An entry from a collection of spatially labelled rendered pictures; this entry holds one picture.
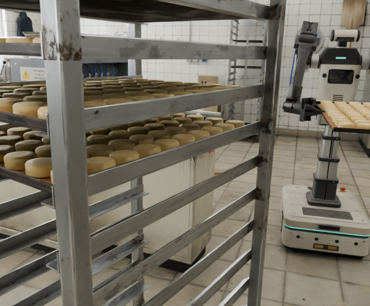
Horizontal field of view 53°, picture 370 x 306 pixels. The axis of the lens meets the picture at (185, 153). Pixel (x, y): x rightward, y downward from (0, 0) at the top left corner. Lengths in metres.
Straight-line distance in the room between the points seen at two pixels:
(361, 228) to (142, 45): 2.12
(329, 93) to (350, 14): 3.60
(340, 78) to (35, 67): 1.76
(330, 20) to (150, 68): 2.88
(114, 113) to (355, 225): 2.13
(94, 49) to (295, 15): 5.63
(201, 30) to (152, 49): 5.67
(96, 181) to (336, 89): 2.12
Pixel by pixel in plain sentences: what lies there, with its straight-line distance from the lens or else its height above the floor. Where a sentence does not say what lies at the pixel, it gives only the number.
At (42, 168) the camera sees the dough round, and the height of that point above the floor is 1.06.
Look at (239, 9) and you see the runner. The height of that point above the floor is 1.31.
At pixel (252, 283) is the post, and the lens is 1.13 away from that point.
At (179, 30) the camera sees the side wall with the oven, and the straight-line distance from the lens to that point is 6.36.
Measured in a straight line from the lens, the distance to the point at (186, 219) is 2.06.
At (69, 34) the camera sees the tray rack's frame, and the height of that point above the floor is 1.24.
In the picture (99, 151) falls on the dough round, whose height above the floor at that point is 1.06.
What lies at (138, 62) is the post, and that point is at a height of 1.19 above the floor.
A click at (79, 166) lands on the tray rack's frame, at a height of 1.09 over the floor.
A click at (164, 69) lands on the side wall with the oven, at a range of 6.44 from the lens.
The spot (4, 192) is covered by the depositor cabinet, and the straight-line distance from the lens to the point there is 2.57.
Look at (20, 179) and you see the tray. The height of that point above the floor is 1.05.
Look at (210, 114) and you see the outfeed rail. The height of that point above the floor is 0.89.
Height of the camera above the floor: 1.23
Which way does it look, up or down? 15 degrees down
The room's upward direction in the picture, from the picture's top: 1 degrees clockwise
